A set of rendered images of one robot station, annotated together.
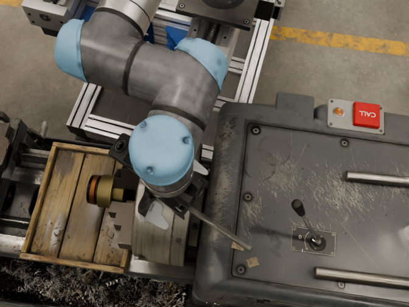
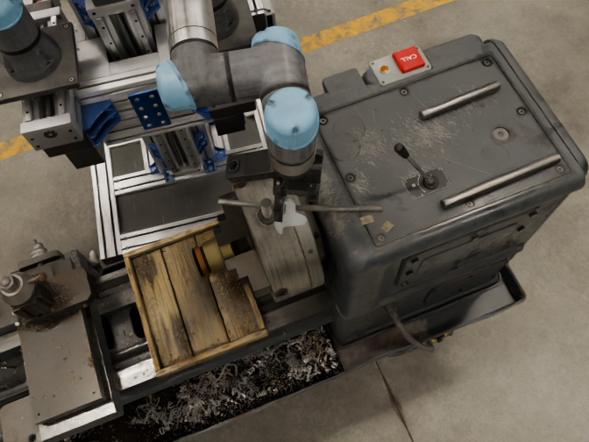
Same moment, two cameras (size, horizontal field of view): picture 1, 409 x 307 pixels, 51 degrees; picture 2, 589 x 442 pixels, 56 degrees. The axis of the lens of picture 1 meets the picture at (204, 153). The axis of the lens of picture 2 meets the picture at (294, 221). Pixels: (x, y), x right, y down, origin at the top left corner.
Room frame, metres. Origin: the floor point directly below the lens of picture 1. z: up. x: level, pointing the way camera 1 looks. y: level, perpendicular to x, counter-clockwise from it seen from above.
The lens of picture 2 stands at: (-0.24, 0.21, 2.34)
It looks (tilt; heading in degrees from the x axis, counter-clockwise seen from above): 66 degrees down; 341
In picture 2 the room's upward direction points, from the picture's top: 6 degrees counter-clockwise
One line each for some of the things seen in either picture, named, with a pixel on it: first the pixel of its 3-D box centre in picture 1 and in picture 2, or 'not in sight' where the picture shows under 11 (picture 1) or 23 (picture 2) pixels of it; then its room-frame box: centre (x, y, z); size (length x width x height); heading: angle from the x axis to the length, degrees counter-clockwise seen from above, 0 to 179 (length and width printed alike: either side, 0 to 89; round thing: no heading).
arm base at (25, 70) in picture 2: not in sight; (24, 46); (1.01, 0.48, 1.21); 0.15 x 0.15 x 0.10
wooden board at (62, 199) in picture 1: (87, 205); (194, 294); (0.30, 0.33, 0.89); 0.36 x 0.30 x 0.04; 177
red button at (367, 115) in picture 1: (366, 116); (408, 60); (0.49, -0.37, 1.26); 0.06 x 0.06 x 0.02; 87
